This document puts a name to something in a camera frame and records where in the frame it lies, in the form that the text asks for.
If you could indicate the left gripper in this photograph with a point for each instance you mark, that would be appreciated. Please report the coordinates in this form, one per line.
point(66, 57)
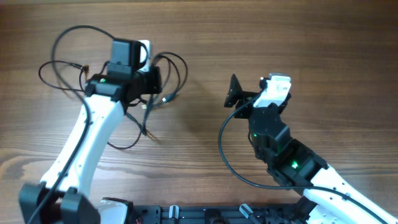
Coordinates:
point(155, 76)

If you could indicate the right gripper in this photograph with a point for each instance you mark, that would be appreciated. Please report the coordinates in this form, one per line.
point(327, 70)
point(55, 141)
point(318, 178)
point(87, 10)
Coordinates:
point(247, 101)

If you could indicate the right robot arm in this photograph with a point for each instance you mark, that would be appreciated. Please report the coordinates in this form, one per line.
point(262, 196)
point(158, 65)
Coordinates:
point(325, 197)

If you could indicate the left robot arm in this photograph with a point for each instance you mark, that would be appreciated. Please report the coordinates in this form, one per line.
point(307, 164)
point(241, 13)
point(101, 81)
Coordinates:
point(62, 195)

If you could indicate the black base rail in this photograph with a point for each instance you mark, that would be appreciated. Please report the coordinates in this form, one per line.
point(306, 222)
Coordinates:
point(155, 214)

